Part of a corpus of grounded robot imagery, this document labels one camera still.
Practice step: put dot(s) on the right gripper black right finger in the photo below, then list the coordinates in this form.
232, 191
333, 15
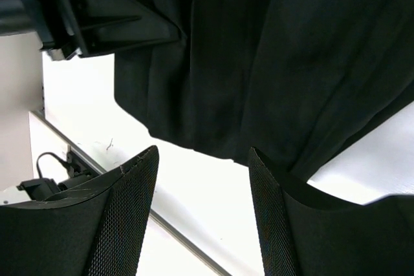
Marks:
304, 231

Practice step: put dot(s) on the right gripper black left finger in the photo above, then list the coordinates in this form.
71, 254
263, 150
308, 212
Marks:
48, 237

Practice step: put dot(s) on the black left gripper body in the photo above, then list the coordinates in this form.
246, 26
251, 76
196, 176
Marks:
54, 22

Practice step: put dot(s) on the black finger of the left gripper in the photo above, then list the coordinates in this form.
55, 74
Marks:
103, 27

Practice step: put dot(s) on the black pleated skirt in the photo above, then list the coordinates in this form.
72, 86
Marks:
300, 80

